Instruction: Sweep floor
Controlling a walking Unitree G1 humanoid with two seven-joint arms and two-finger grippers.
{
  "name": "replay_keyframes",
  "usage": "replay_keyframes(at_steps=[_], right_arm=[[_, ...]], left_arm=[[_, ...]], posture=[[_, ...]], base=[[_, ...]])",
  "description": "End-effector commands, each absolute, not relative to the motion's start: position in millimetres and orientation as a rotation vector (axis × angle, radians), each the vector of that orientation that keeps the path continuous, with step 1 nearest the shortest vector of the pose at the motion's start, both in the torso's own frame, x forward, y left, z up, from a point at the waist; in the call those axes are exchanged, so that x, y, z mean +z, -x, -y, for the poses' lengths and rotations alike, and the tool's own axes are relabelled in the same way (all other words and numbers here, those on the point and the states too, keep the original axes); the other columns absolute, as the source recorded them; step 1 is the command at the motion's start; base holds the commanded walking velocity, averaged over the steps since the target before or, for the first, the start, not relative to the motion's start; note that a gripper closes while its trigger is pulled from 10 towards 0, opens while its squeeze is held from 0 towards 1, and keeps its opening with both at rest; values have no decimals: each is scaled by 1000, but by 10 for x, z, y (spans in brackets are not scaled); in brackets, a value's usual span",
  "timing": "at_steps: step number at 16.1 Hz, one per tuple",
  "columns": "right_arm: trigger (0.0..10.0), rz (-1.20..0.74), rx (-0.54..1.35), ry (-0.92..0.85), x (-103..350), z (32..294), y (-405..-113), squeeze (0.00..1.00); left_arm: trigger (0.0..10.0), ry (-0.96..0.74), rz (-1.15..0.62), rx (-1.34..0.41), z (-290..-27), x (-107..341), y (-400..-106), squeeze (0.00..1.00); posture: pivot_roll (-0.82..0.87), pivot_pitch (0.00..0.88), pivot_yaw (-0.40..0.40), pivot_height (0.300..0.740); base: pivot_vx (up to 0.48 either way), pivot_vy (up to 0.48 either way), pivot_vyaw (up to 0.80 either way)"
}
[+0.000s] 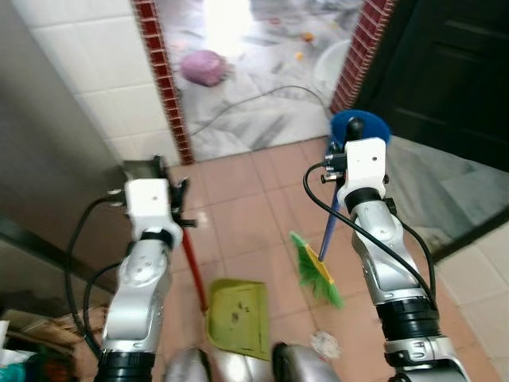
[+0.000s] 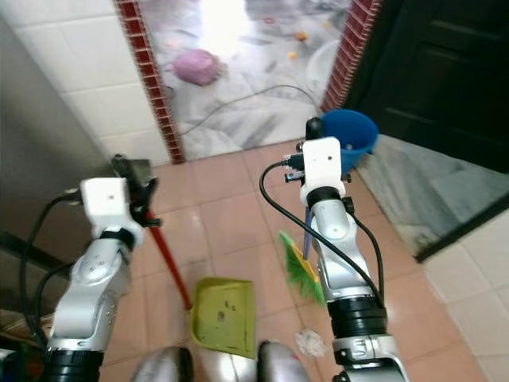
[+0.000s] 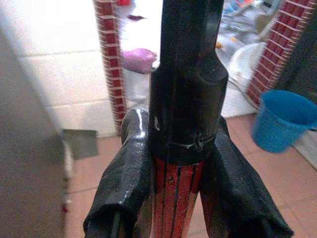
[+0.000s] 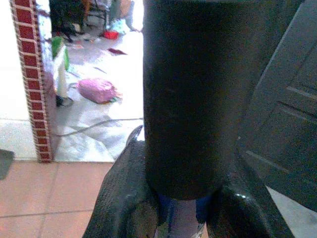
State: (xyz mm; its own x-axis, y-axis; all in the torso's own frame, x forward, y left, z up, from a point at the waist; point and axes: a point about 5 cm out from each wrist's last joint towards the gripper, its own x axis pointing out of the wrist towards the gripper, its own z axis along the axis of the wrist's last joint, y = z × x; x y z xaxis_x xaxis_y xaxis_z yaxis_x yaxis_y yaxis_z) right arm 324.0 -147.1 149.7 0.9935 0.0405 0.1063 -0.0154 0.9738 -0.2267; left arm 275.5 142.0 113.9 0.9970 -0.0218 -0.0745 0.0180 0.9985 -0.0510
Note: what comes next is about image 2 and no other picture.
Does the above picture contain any wide red brick pillar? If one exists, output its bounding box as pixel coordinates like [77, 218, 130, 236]
[320, 0, 383, 112]

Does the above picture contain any black floor threshold strip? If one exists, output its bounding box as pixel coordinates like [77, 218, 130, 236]
[413, 209, 509, 265]

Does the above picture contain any silver robot leg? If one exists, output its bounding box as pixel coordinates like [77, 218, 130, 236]
[255, 340, 305, 382]
[132, 345, 193, 382]

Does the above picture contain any white crumpled paper wad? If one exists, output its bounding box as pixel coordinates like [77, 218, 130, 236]
[295, 329, 328, 360]

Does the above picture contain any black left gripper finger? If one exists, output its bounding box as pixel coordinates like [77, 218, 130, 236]
[111, 153, 153, 185]

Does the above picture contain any silver left robot leg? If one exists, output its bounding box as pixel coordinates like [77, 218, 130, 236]
[132, 345, 193, 382]

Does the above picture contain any green dustpan with red handle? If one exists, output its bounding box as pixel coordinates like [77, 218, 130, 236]
[145, 209, 258, 361]

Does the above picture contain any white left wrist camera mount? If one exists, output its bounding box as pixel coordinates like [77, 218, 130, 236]
[80, 177, 134, 236]

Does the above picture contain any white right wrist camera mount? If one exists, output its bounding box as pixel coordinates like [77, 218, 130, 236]
[299, 136, 345, 192]

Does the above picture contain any narrow red brick pillar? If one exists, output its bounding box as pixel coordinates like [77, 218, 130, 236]
[113, 0, 185, 166]

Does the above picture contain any brown clutter pile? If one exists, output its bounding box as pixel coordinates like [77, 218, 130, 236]
[0, 314, 58, 382]

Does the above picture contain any white round basin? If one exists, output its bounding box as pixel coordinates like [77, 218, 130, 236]
[305, 38, 344, 93]

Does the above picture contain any thin black floor cable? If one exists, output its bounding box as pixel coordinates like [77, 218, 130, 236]
[173, 84, 324, 138]

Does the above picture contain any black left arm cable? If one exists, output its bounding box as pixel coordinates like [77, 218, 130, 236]
[29, 191, 85, 355]

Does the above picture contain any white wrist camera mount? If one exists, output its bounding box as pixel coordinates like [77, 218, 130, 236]
[80, 177, 134, 236]
[299, 136, 345, 192]

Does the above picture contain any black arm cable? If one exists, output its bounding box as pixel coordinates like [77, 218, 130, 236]
[29, 191, 85, 355]
[258, 159, 386, 305]

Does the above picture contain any dark wooden door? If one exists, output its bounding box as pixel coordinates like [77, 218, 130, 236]
[345, 0, 509, 174]

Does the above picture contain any pink plastic bag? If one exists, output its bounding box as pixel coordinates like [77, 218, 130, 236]
[173, 49, 225, 88]

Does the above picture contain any blue plastic bucket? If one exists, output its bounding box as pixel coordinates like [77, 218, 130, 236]
[321, 108, 380, 177]

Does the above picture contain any silver right robot leg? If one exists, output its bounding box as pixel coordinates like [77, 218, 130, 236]
[255, 340, 305, 382]

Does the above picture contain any green broom with blue handle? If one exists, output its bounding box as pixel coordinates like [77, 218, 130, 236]
[278, 205, 327, 306]

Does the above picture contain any grey metal cabinet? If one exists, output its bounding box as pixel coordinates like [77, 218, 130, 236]
[0, 16, 122, 319]

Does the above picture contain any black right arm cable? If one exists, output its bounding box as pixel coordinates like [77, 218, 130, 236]
[258, 159, 386, 305]

